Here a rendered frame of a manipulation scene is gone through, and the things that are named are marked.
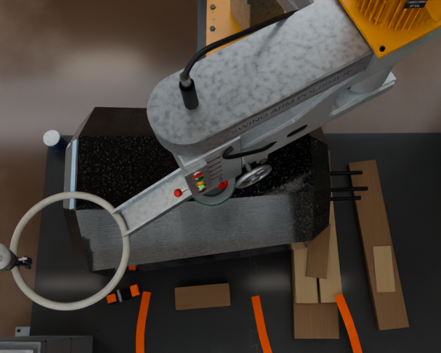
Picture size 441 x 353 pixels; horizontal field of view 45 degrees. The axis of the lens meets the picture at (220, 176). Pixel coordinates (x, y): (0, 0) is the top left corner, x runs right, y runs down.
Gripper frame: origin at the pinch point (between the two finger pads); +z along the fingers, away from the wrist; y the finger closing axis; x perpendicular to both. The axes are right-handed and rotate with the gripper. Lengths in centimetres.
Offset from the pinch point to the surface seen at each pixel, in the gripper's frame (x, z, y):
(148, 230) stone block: 4, 8, 55
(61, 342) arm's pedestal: -33.0, 32.1, 2.9
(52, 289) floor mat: 0, 86, -12
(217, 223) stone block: 0, 5, 85
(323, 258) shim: -22, 57, 139
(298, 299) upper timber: -39, 60, 120
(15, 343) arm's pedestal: -30.0, 7.3, -9.1
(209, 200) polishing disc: 8, -7, 84
